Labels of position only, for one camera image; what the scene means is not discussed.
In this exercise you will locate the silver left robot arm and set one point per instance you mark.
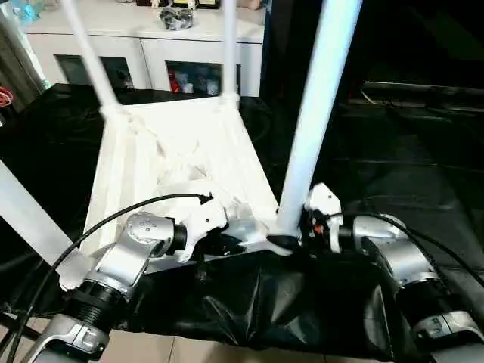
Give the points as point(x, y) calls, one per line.
point(140, 230)

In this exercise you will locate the red bottle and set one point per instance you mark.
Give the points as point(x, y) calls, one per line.
point(174, 79)

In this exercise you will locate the black folding table frame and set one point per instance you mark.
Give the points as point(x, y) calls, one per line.
point(11, 329)

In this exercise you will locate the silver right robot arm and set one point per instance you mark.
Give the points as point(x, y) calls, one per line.
point(408, 257)

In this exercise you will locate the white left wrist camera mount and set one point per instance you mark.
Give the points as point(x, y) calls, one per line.
point(204, 219)

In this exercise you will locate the black plastic mat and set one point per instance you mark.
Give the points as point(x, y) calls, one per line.
point(397, 170)

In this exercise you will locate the white cabinet with glass doors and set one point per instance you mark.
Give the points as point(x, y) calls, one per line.
point(189, 45)

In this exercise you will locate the white plastic table top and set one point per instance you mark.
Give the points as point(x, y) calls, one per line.
point(170, 151)

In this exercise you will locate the black bundle on cabinet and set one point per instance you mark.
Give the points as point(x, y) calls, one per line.
point(177, 19)

